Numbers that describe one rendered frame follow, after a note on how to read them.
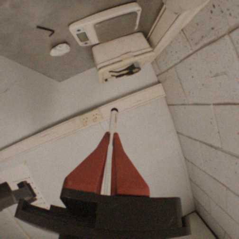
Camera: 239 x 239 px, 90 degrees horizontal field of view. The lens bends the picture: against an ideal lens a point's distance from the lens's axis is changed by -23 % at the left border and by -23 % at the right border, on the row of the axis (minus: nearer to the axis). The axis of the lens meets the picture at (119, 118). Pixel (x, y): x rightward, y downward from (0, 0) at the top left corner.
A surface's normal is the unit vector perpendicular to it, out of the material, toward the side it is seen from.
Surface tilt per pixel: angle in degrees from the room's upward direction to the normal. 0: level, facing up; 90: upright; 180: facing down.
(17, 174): 91
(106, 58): 93
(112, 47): 93
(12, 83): 90
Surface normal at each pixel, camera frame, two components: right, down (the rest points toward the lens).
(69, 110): 0.04, 0.06
